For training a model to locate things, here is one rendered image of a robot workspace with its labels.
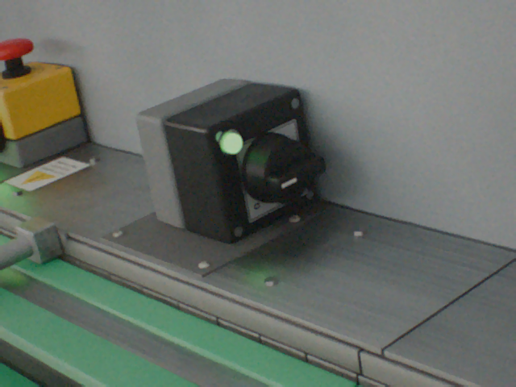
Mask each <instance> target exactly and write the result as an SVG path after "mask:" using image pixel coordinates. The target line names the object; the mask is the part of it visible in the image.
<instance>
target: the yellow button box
mask: <svg viewBox="0 0 516 387"><path fill-rule="evenodd" d="M80 113H81V108H80V104H79V100H78V96H77V91H76V87H75V82H74V79H73V73H72V69H71V68H70V67H66V66H61V65H56V64H45V63H40V62H35V61H28V62H25V63H24V69H22V70H19V71H17V72H12V73H8V72H6V70H3V71H1V72H0V119H1V121H2V125H3V128H4V131H5V135H6V146H5V149H4V150H3V151H2V152H0V162H2V163H5V164H9V165H12V166H15V167H18V168H21V169H23V168H26V167H27V166H30V165H32V164H35V163H37V162H40V161H42V160H46V159H48V158H50V157H52V156H54V155H56V154H58V153H60V152H64V151H67V150H69V149H71V148H75V147H76V146H79V145H81V144H83V143H85V142H86V141H87V135H86V132H85V125H84V122H83V119H82V117H80V115H79V114H80Z"/></svg>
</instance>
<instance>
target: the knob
mask: <svg viewBox="0 0 516 387"><path fill-rule="evenodd" d="M326 170H327V168H326V162H325V158H324V157H322V156H315V155H311V156H310V154H309V152H308V150H306V147H305V146H304V145H303V144H302V143H301V142H299V141H296V140H293V139H290V138H289V137H287V135H284V134H281V133H277V132H266V133H264V134H262V135H259V137H258V138H256V139H254V140H253V141H252V143H251V144H250V145H249V147H248V149H247V151H246V153H245V156H243V162H242V166H241V177H242V182H243V187H244V188H245V189H246V191H247V192H248V194H249V195H250V196H251V197H252V199H254V200H256V201H258V202H263V203H280V204H287V203H291V202H295V201H296V200H298V198H299V197H300V196H301V195H302V194H303V192H304V191H305V189H306V187H307V186H308V184H309V182H310V179H311V178H313V177H316V176H318V175H320V174H322V173H323V172H325V171H326Z"/></svg>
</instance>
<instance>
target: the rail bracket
mask: <svg viewBox="0 0 516 387"><path fill-rule="evenodd" d="M15 230H16V233H17V236H18V238H15V239H13V240H11V241H8V242H6V243H5V244H3V245H2V246H0V271H1V270H3V269H4V268H8V267H10V266H11V265H13V264H16V263H18V262H21V261H23V260H25V259H29V260H32V261H35V262H36V263H38V264H43V263H45V262H48V261H50V260H52V259H54V258H56V257H58V256H61V255H62V253H63V250H62V247H61V243H62V244H63V245H66V246H68V244H67V241H66V240H67V238H69V233H68V232H66V231H62V230H59V229H56V224H55V223H52V222H50V221H48V220H45V219H43V218H38V217H35V218H33V219H31V220H28V221H26V222H25V223H20V224H19V225H17V226H16V227H15Z"/></svg>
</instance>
